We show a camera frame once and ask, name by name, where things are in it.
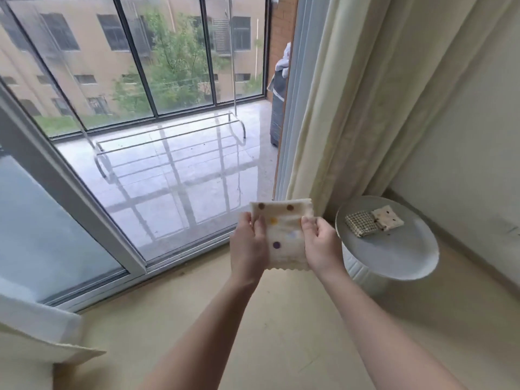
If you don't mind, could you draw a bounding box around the dark balcony window frame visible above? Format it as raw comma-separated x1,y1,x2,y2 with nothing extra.
0,0,273,143

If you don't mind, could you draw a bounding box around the white sliding door frame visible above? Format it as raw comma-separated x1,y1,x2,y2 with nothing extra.
0,0,330,314

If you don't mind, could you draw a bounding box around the white round table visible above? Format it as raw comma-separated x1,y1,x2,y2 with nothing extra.
335,196,440,297

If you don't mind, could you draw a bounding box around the dark blue tarpaulin cover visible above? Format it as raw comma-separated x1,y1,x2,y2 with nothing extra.
269,42,292,150

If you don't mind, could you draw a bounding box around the white bundled curtain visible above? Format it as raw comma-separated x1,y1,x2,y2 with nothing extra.
284,0,520,223

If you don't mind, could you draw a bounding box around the person's right hand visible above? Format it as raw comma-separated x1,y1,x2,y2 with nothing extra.
301,215,346,280

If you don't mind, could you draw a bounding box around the person's left forearm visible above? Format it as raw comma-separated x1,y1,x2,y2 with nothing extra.
138,272,263,390

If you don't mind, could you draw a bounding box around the brown checked cloth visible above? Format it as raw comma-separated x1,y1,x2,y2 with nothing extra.
345,209,382,239

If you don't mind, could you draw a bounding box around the person's left hand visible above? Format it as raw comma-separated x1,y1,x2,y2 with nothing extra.
229,211,271,285

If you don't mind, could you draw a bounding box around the white linen curtain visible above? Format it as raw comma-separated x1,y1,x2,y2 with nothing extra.
0,276,107,366

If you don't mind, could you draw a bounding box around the person's right forearm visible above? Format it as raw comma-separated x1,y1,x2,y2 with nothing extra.
313,264,464,390

